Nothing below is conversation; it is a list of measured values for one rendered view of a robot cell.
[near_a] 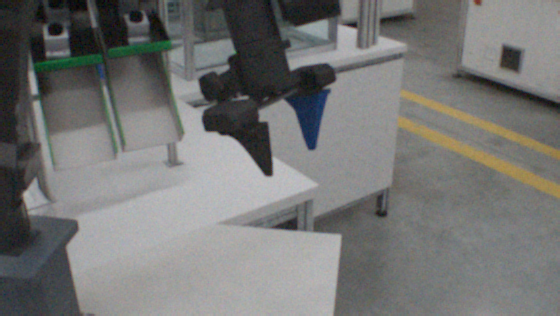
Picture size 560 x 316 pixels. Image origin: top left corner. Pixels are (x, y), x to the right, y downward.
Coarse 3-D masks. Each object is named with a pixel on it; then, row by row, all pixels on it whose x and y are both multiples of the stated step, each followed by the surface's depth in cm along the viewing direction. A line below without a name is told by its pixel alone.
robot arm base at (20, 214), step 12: (24, 204) 78; (12, 216) 74; (24, 216) 77; (0, 228) 73; (12, 228) 75; (24, 228) 77; (0, 240) 74; (12, 240) 75; (24, 240) 77; (0, 252) 75; (12, 252) 75
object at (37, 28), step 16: (80, 0) 121; (80, 16) 118; (32, 32) 112; (80, 32) 115; (32, 48) 109; (80, 48) 112; (96, 48) 111; (32, 64) 104; (48, 64) 105; (64, 64) 106; (80, 64) 108; (96, 64) 110
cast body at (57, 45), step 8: (48, 24) 105; (56, 24) 104; (64, 24) 106; (48, 32) 103; (56, 32) 103; (64, 32) 105; (48, 40) 103; (56, 40) 104; (64, 40) 104; (48, 48) 105; (56, 48) 105; (64, 48) 106; (48, 56) 104; (56, 56) 105; (64, 56) 106
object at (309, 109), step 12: (288, 96) 75; (300, 96) 73; (312, 96) 71; (324, 96) 71; (300, 108) 73; (312, 108) 72; (324, 108) 72; (300, 120) 74; (312, 120) 72; (312, 132) 73; (312, 144) 73
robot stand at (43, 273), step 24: (48, 216) 84; (48, 240) 79; (0, 264) 73; (24, 264) 73; (48, 264) 75; (0, 288) 74; (24, 288) 74; (48, 288) 77; (72, 288) 84; (0, 312) 76; (24, 312) 75; (48, 312) 77; (72, 312) 85
